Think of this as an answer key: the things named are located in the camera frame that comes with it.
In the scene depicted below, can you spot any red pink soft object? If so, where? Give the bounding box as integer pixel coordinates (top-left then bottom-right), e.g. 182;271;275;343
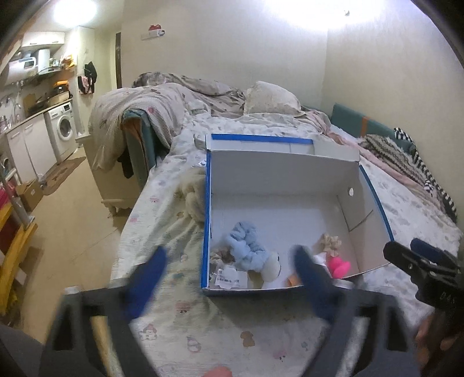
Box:
326;255;351;280

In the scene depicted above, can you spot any beige frilly scrunchie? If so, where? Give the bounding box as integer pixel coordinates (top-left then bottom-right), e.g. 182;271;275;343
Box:
320;233;342;257

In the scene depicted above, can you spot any white sock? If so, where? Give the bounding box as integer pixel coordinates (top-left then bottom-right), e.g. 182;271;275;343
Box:
312;252;329;271

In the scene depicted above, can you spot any orange soft sponge piece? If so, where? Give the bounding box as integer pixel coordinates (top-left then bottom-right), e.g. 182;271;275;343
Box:
286;273;301;287

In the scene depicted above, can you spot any light blue fluffy scrunchie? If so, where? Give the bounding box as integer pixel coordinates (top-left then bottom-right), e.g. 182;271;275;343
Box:
223;222;270;273

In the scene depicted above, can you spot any clear plastic bag with item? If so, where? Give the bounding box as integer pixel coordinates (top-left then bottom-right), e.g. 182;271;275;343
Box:
209;249;249;291

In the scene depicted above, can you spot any beige translucent soft piece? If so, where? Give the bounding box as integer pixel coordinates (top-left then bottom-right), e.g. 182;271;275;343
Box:
248;270;263;289

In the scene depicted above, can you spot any person's right hand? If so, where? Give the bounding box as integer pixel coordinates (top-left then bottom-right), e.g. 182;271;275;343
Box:
414;310;463;376

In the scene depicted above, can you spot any black white striped cloth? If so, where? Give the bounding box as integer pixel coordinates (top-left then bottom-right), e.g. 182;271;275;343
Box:
393;127;458;224

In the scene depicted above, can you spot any brown zigzag knitted blanket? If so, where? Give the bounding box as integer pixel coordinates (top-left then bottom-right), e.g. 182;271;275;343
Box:
358;134;437;198

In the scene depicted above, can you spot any white round plush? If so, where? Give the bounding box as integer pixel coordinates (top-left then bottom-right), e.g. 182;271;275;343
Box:
260;252;282;283

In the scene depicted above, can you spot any yellow wooden rack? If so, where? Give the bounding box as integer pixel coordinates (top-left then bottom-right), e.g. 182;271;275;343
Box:
1;219;38;316

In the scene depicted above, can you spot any teal orange headboard cushion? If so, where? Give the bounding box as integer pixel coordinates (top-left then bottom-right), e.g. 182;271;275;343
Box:
330;103;415;155

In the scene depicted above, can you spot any blue and white cardboard box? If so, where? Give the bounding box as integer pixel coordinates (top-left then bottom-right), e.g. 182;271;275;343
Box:
201;133;393;295

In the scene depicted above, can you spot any brown cardboard box on floor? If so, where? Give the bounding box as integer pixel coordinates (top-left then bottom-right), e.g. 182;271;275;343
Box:
16;179;43;212

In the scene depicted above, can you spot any cream fluffy plush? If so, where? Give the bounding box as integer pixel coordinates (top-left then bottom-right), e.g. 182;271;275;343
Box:
177;167;205;223

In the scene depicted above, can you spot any beige pillow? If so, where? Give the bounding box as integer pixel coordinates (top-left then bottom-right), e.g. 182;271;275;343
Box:
244;81;304;117

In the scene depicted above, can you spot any white kitchen cabinet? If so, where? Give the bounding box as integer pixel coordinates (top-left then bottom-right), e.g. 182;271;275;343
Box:
6;115;57;182

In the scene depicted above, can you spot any white washing machine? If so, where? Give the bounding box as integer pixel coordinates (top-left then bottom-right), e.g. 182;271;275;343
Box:
44;101;78;163

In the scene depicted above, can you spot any grey floral duvet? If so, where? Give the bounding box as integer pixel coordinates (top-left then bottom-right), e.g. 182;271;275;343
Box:
89;72;245;171

